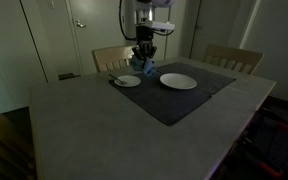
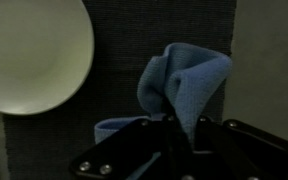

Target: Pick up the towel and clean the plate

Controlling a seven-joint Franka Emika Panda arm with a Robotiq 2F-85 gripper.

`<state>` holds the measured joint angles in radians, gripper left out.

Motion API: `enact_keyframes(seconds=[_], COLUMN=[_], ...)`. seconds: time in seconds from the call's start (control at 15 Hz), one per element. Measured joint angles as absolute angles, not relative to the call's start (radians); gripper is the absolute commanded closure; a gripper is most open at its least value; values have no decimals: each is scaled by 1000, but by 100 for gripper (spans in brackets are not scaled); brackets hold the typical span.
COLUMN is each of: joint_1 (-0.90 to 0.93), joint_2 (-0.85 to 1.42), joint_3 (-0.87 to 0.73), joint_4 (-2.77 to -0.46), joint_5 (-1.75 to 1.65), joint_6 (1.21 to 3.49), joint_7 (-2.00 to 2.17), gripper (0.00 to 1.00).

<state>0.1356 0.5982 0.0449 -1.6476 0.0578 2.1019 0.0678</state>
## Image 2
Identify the large white plate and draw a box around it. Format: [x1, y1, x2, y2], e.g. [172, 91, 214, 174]
[0, 0, 95, 116]

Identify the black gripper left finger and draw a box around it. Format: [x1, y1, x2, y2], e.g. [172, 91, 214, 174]
[69, 114, 192, 180]

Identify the blue microfiber towel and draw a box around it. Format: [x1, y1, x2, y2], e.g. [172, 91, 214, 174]
[94, 42, 233, 145]

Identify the small dark woven placemat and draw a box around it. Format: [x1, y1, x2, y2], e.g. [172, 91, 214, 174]
[3, 0, 237, 180]

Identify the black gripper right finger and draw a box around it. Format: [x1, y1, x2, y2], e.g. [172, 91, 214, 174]
[190, 114, 288, 180]

